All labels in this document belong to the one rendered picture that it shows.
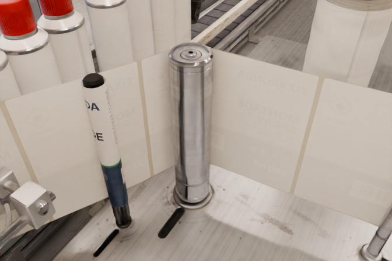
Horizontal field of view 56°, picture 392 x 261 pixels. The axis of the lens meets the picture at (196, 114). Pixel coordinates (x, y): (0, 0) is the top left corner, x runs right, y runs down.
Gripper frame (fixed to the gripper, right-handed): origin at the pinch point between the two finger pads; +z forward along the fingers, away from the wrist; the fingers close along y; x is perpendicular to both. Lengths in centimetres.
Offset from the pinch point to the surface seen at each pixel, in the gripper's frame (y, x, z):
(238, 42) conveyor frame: 4.9, 14.3, 5.5
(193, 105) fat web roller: 20.0, -32.9, 3.1
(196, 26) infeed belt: -2.8, 8.4, 3.7
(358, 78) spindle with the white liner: 31.0, -12.3, 1.1
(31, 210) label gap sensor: 15.0, -45.2, 9.9
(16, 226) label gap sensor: 14.3, -45.9, 11.2
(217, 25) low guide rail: 4.0, 3.7, 1.7
